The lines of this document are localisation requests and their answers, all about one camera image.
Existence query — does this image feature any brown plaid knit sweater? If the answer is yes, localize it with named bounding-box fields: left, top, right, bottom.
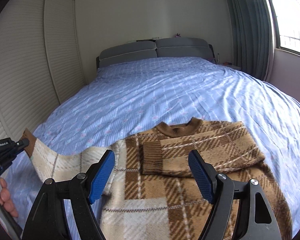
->
left=21, top=116, right=293, bottom=240

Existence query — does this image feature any grey right headboard cushion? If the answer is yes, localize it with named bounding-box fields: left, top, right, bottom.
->
left=155, top=37, right=215, bottom=61

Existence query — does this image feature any white louvered wardrobe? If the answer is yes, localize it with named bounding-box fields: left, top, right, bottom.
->
left=0, top=0, right=85, bottom=139

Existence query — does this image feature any grey headboard cushion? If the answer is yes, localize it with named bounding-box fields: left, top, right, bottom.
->
left=96, top=40, right=157, bottom=68
left=155, top=37, right=215, bottom=61

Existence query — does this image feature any grey left headboard cushion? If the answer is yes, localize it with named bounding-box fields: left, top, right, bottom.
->
left=96, top=40, right=157, bottom=68

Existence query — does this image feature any person's left hand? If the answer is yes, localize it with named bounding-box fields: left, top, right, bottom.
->
left=0, top=178, right=19, bottom=218

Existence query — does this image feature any green curtain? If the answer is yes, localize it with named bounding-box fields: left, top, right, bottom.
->
left=226, top=0, right=275, bottom=81

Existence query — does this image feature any window with metal frame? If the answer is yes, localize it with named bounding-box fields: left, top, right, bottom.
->
left=269, top=0, right=300, bottom=55

